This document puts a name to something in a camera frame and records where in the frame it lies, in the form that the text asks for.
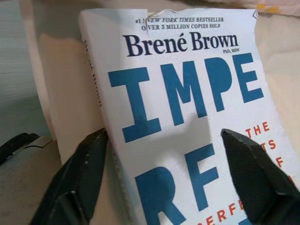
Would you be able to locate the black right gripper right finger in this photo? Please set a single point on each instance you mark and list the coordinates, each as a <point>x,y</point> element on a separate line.
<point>260,187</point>

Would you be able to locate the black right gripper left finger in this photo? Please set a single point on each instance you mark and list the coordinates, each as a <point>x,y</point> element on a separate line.
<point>75,178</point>

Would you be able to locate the white book blue letters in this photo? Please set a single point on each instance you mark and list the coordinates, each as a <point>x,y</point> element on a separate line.
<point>187,58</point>

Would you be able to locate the silver robot right leg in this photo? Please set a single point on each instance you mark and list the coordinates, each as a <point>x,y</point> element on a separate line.
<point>21,187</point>

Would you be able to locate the black robot right foot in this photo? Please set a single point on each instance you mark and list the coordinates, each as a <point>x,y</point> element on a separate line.
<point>16,144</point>

